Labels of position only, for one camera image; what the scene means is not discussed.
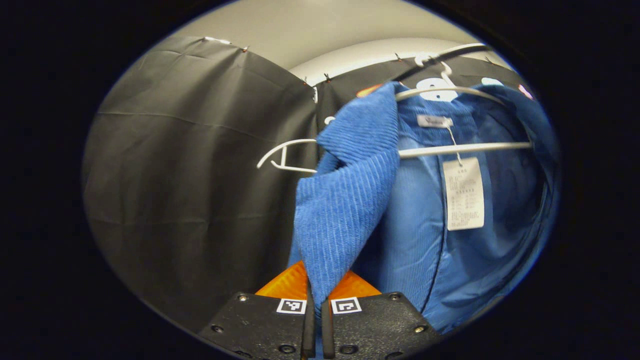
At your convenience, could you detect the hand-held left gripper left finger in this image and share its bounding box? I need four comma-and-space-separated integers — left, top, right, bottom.
199, 260, 317, 360

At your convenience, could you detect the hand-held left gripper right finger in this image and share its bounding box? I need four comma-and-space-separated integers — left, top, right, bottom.
321, 270, 442, 360

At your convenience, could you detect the blue corduroy jacket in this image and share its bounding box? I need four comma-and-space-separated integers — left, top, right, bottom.
287, 81, 561, 335

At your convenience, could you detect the white plastic clothes hanger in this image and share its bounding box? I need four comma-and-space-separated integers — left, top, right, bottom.
394, 52, 534, 160
256, 116, 336, 174

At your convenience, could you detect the black clothes rack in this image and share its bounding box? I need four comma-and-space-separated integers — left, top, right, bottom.
390, 44, 493, 83

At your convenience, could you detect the white paper hang tag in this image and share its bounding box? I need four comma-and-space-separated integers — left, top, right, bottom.
442, 157, 486, 232

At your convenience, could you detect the black backdrop cloth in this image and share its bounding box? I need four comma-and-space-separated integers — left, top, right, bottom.
315, 55, 531, 131
82, 35, 321, 333

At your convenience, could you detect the row of cloth clips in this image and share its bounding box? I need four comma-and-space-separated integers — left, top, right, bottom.
242, 46, 493, 83

